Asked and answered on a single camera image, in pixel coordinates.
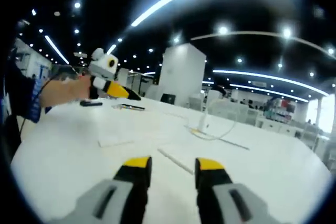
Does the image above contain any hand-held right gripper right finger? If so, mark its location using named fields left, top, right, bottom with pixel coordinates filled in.
left=194, top=157, right=288, bottom=224

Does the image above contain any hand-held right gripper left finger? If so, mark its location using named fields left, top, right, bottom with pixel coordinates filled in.
left=49, top=156, right=153, bottom=224

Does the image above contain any person's left hand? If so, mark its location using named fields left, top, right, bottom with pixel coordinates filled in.
left=75, top=76, right=91, bottom=101

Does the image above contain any grey smartphone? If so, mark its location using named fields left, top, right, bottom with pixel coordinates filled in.
left=111, top=103, right=146, bottom=112

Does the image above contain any small black device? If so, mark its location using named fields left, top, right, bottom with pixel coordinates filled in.
left=80, top=100, right=103, bottom=108

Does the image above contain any blue plaid shirt sleeve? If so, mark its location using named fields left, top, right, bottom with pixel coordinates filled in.
left=30, top=77, right=53, bottom=123

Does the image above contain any white perforated partition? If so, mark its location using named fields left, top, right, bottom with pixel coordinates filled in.
left=209, top=101, right=250, bottom=125

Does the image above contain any shelf with coloured boxes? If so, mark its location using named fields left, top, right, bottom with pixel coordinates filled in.
left=262, top=97, right=308, bottom=131

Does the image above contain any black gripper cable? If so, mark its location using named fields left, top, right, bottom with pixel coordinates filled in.
left=19, top=66, right=79, bottom=141

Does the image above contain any white charging cable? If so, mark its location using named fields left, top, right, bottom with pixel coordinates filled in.
left=183, top=100, right=250, bottom=152

